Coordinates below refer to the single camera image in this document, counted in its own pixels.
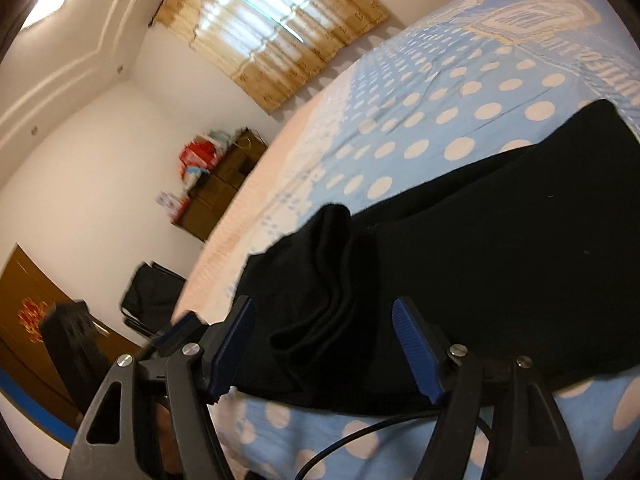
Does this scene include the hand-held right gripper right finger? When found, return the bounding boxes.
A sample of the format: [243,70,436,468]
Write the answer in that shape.
[391,296,586,480]

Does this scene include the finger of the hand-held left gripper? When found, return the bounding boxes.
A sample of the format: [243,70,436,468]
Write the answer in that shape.
[145,310,211,361]

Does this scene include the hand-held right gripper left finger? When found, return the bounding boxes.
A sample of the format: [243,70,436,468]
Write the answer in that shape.
[62,296,257,480]

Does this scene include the black pants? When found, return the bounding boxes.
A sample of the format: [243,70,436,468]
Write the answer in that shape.
[227,99,640,418]

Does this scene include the brown wooden door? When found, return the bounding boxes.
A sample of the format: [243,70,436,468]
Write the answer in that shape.
[0,243,146,448]

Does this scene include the black folding chair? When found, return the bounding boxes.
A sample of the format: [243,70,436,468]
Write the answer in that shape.
[120,261,187,338]

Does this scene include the white printed box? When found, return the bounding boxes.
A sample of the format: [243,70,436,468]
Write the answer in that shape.
[156,190,188,217]

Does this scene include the brown wooden desk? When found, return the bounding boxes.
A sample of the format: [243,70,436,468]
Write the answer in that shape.
[172,130,268,243]

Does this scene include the red gift box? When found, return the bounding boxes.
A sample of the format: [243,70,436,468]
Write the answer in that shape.
[177,140,218,172]

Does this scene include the polka dot bed sheet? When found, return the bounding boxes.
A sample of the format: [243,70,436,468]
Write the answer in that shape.
[172,0,640,480]

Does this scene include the beige patterned curtain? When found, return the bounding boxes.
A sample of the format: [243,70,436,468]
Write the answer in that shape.
[150,0,391,113]

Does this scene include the black cable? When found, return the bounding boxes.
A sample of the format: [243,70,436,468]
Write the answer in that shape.
[295,407,493,480]

